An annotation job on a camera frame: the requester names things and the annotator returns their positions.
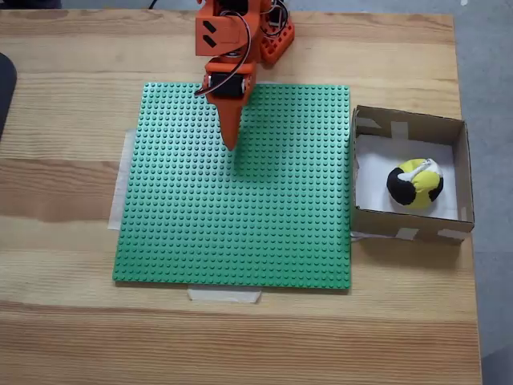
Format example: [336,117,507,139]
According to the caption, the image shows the yellow black white footbag ball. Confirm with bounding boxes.
[386,157,445,210]

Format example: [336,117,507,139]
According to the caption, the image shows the brown cardboard box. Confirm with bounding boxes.
[350,104,476,245]

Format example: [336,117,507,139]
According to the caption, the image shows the green studded baseplate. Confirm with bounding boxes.
[111,82,353,294]

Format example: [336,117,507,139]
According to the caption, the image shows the masking tape strip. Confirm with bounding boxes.
[187,286,264,305]
[107,128,136,232]

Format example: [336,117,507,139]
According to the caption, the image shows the white paper sheet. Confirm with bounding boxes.
[354,134,460,221]

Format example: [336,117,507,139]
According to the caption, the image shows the black rounded object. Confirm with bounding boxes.
[0,51,19,142]

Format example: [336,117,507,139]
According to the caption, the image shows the servo cable loop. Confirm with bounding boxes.
[194,10,255,97]

